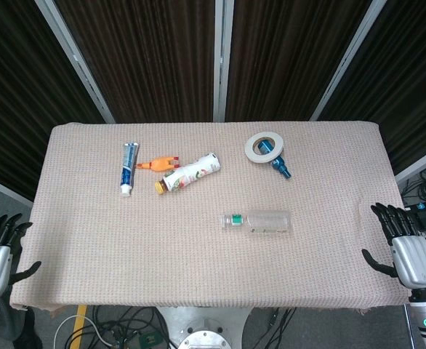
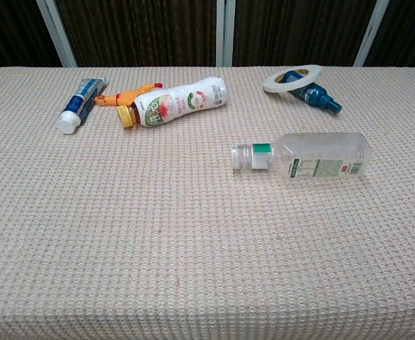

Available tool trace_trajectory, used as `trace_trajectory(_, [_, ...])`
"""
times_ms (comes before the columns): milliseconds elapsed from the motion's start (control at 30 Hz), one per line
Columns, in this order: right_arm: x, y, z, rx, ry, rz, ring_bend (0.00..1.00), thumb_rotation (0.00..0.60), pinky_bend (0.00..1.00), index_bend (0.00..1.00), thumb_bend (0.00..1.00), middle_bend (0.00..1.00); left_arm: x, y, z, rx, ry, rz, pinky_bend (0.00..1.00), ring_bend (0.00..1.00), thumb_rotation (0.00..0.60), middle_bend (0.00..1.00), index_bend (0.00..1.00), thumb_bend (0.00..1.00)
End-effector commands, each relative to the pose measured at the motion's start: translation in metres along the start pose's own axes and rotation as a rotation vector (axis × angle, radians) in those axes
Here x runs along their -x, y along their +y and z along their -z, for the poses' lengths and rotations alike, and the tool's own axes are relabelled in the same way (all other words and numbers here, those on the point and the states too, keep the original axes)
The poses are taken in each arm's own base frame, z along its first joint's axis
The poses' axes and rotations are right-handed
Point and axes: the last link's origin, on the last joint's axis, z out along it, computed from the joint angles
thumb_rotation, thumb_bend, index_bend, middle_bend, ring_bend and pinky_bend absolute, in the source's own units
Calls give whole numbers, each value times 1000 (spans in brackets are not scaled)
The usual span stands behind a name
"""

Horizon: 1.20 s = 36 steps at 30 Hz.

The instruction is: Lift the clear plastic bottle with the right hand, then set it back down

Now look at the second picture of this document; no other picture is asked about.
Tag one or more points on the translucent plastic tube screw cap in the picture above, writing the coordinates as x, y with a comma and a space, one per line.
241, 157

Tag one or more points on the transparent plastic bottle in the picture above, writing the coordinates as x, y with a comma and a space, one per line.
317, 154

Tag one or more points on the white yellow-capped drink bottle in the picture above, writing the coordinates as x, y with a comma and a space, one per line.
179, 102

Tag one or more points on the dark blue spray bottle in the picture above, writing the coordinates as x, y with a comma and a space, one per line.
315, 95

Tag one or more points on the beige waffle-weave tablecloth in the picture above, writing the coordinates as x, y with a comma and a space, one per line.
158, 230

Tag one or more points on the white tape roll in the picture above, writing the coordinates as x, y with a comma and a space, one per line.
271, 86

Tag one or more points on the orange rubber chicken toy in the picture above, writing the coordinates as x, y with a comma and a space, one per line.
122, 96

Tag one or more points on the blue and white toothpaste tube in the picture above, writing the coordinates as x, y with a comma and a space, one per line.
79, 103

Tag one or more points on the white screen frame post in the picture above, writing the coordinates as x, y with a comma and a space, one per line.
57, 35
370, 35
230, 33
220, 33

